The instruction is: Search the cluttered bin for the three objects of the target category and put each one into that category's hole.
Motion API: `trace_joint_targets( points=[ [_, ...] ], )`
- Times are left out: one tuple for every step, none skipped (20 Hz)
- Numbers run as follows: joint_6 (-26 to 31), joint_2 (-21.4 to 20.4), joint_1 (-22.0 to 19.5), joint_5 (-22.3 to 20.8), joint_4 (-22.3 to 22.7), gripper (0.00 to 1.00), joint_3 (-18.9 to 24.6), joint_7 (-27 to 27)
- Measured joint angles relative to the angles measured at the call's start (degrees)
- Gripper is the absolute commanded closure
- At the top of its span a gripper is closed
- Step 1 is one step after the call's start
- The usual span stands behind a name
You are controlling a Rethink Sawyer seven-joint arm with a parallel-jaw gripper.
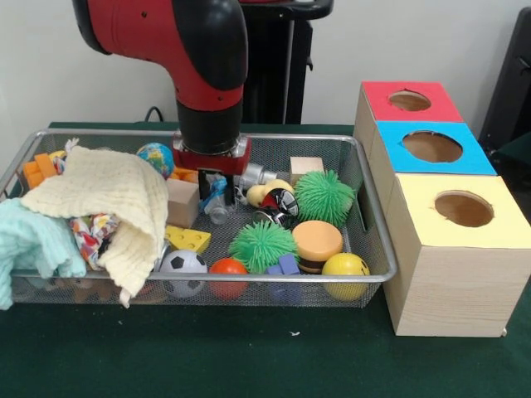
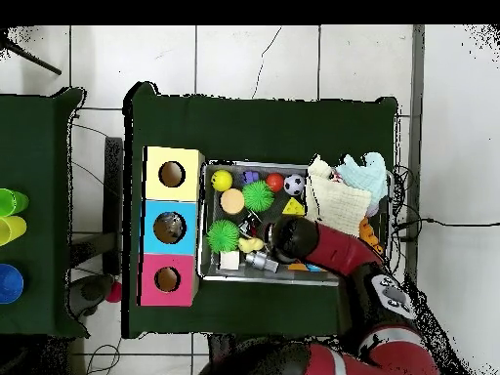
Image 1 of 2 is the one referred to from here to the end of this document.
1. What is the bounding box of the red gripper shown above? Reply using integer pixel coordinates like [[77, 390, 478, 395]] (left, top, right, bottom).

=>
[[173, 138, 253, 206]]

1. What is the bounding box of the crushed clear plastic bottle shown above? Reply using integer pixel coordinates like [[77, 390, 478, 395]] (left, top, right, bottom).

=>
[[198, 173, 238, 225]]

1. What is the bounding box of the cream knitted cloth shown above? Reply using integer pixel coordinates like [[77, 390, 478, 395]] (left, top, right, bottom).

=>
[[20, 144, 170, 308]]

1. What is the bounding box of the mint knitted cloth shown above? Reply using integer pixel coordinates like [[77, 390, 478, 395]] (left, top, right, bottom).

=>
[[0, 197, 87, 311]]

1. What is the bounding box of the silver mesh bin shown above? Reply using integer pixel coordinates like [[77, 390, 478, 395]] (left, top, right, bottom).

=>
[[0, 128, 398, 308]]

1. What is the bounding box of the wooden box with three holes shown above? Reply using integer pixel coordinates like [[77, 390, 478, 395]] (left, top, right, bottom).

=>
[[353, 80, 531, 337]]

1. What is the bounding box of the plain wooden cube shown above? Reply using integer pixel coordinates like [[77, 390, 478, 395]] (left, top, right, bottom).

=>
[[165, 178, 201, 229]]

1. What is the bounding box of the blue globe ball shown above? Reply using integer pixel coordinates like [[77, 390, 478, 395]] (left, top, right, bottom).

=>
[[136, 143, 175, 179]]

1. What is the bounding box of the plain orange ball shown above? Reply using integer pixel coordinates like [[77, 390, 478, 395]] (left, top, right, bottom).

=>
[[208, 258, 250, 300]]

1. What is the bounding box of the toy soccer ball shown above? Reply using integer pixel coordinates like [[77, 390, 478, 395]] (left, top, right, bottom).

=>
[[159, 249, 208, 299]]

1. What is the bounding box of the large green spiky ball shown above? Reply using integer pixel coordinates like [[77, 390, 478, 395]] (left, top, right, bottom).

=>
[[293, 169, 357, 227]]

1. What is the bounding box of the toy burger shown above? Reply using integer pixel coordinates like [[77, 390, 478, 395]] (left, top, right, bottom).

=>
[[291, 220, 344, 274]]

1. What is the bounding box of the yellow smiley ball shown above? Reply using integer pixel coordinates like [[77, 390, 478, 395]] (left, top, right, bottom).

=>
[[322, 252, 371, 300]]

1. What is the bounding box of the dark green table cloth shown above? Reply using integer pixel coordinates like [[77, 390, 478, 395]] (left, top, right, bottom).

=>
[[489, 131, 531, 200], [0, 121, 531, 398]]

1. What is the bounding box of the black stand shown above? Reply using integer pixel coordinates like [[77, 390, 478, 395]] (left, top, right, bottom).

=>
[[479, 6, 531, 144]]

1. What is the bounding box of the green stringy puffer ball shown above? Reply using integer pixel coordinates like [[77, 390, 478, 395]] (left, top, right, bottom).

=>
[[227, 220, 300, 274]]

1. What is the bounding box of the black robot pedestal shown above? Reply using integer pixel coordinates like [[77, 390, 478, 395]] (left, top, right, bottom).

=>
[[238, 0, 335, 124]]

